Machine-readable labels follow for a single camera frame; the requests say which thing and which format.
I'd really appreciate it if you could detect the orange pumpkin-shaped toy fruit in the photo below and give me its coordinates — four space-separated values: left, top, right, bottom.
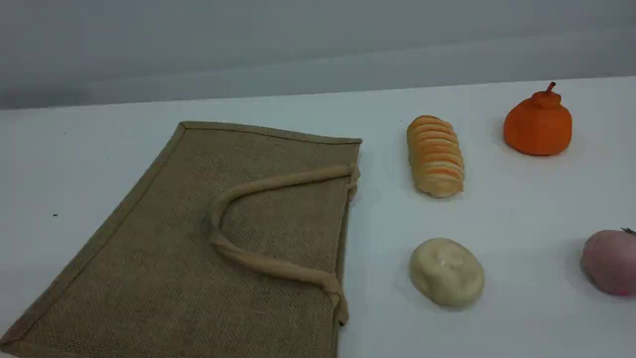
503 82 573 157

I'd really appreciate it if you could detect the cream round bun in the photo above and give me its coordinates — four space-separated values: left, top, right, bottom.
409 237 486 308

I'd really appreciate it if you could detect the pink toy peach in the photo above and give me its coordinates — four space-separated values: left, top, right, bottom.
580 228 636 297

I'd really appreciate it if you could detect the brown jute tote bag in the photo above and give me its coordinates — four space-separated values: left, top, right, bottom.
0 121 363 358

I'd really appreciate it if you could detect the long ridged bread loaf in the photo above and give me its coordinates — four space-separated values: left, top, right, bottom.
406 115 466 199

